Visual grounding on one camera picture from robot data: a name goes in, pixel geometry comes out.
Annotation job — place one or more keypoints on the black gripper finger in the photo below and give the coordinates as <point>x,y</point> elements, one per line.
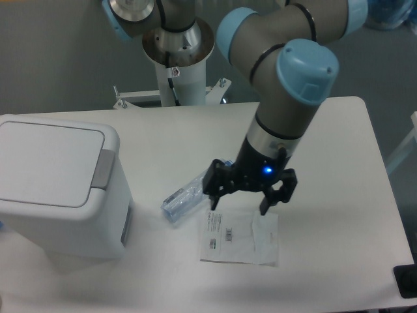
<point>283,194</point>
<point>219,180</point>

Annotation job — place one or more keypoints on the clear plastic water bottle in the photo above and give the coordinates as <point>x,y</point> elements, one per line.
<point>183,201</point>

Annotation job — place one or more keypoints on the white frame at right edge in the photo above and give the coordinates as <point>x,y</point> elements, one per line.
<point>404,148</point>

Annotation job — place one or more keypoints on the blue plastic bag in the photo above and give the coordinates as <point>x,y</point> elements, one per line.
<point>386,15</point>

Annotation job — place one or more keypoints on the white trash can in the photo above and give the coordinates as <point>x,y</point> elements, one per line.
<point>63,186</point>

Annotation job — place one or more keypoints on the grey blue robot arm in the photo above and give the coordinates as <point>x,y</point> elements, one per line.
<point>284,57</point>

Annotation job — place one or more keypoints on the black device at table edge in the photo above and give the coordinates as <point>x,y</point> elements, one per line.
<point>405,276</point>

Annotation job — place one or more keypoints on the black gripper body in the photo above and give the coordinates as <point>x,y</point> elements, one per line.
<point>255,172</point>

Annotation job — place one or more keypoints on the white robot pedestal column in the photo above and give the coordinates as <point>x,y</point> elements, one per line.
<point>180,60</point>

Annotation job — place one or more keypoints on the white plastic package bag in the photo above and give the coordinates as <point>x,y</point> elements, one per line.
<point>240,237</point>

